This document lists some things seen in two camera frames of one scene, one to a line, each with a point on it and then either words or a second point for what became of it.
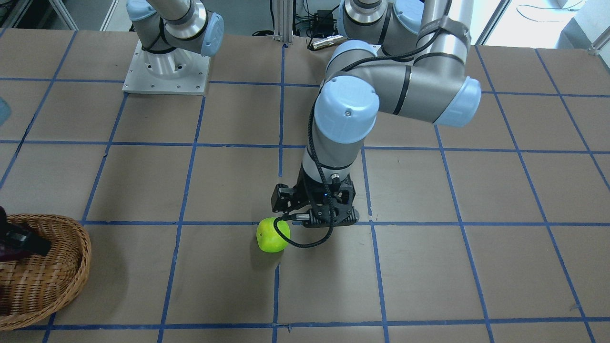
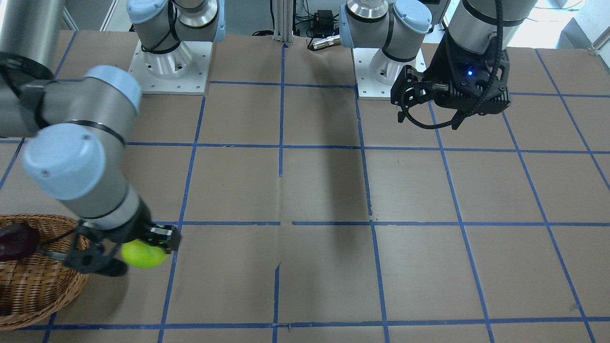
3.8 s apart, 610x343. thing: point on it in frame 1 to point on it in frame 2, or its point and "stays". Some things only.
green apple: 268,238 to 140,253
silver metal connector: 329,40 stays
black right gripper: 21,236 to 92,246
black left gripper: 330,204 to 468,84
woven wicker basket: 33,286 stays
